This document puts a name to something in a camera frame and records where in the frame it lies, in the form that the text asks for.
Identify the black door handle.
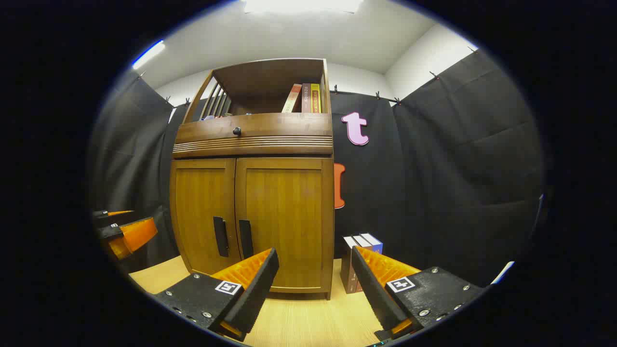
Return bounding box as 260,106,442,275
239,219,254,260
213,216,230,258

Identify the wooden double-door shoe cabinet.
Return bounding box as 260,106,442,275
169,58,335,300

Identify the wooden shoe cabinet door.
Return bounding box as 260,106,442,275
235,157,335,294
170,158,241,276

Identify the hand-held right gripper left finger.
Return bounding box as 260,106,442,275
154,247,280,342

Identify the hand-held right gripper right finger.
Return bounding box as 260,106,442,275
350,245,485,342

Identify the dark brown book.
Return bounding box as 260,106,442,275
340,236,363,294

